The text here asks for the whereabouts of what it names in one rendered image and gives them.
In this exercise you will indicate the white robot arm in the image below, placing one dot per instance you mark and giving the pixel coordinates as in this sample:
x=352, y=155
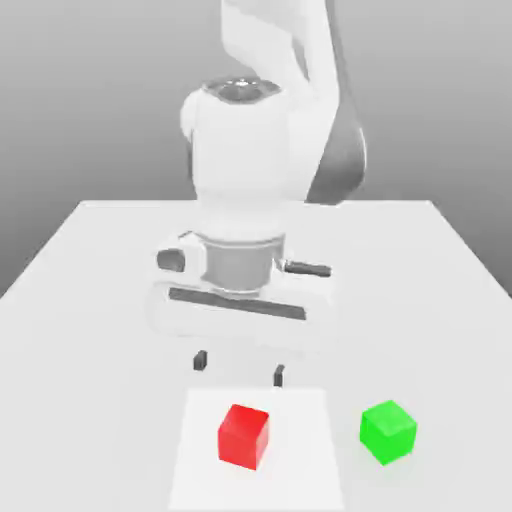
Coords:
x=240, y=160

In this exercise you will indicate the small red cube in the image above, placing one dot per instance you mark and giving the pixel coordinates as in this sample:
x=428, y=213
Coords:
x=242, y=438

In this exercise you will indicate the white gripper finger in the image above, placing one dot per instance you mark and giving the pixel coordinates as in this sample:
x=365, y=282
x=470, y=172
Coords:
x=200, y=360
x=278, y=375

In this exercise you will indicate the small green cube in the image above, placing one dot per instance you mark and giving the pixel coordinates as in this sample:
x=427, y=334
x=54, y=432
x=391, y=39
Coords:
x=387, y=434

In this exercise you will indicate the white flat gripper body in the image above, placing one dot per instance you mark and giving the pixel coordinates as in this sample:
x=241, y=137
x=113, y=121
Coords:
x=240, y=324

